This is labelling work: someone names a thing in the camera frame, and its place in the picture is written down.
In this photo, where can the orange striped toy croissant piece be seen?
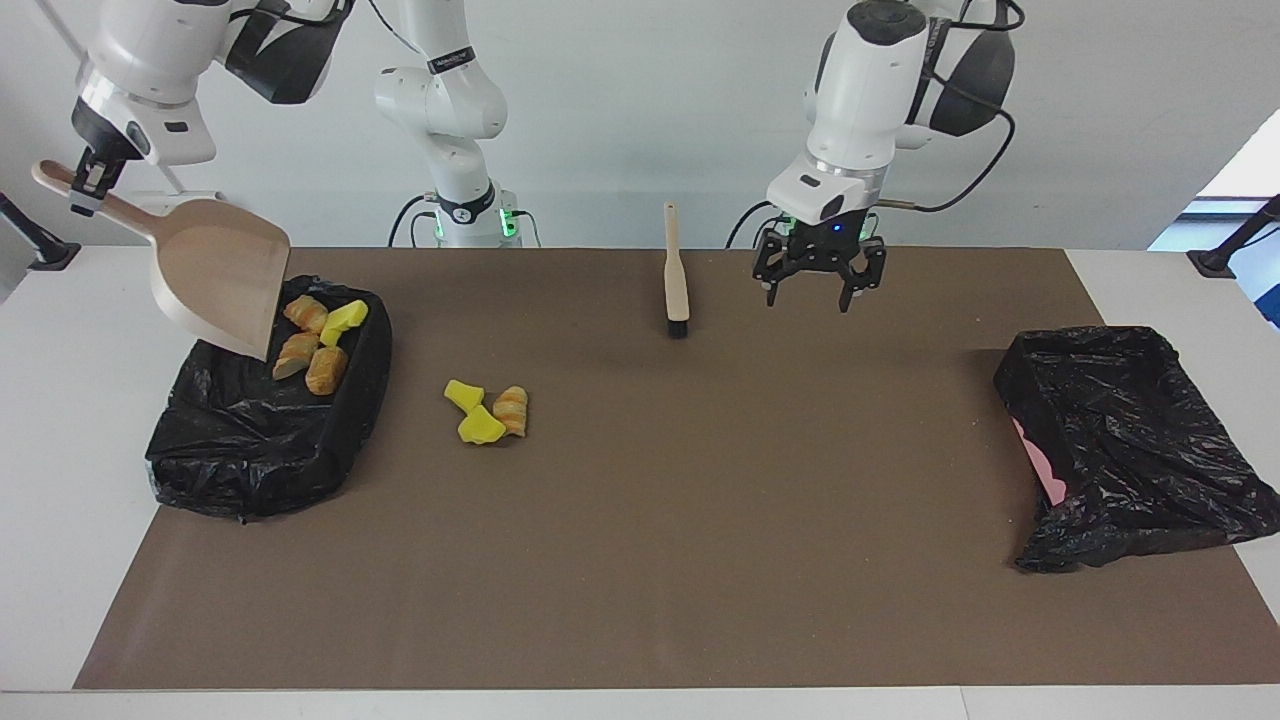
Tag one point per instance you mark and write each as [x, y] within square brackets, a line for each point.
[306, 313]

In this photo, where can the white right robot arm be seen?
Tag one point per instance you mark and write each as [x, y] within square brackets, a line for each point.
[150, 45]

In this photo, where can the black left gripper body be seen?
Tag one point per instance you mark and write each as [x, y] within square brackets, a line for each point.
[825, 238]

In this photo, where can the green yellow sponge piece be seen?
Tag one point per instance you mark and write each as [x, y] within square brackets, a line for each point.
[344, 320]

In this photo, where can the notched yellow sponge piece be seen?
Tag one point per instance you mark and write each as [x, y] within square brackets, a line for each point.
[462, 393]

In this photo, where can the chunky yellow sponge piece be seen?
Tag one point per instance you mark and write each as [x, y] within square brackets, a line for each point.
[481, 428]

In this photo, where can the black clamp mount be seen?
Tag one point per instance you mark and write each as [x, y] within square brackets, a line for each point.
[55, 258]
[1215, 262]

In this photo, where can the bright window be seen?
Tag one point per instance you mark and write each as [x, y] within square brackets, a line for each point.
[1250, 165]

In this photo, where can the pale yellow sponge scrap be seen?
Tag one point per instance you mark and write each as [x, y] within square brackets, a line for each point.
[296, 355]

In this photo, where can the brown oval toy bread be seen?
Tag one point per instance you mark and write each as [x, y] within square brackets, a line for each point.
[327, 370]

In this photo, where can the beige hand brush black bristles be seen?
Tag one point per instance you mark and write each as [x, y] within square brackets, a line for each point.
[676, 270]

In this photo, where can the pink plastic bin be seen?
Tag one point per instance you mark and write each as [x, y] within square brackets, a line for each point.
[1040, 470]

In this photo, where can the black plastic trash bag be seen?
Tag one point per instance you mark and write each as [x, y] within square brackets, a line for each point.
[1130, 440]

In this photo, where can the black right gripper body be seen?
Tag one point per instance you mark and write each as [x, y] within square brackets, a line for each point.
[98, 138]

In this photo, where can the beige plastic dustpan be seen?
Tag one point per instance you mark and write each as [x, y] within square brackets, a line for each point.
[220, 280]

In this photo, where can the brown paper table mat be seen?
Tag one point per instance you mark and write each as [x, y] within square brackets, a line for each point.
[640, 620]

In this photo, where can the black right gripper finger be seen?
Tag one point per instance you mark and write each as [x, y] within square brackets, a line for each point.
[90, 188]

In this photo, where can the left black bag bin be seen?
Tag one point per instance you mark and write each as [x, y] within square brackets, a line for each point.
[250, 450]

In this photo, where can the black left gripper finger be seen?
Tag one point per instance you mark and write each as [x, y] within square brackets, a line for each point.
[868, 265]
[775, 260]

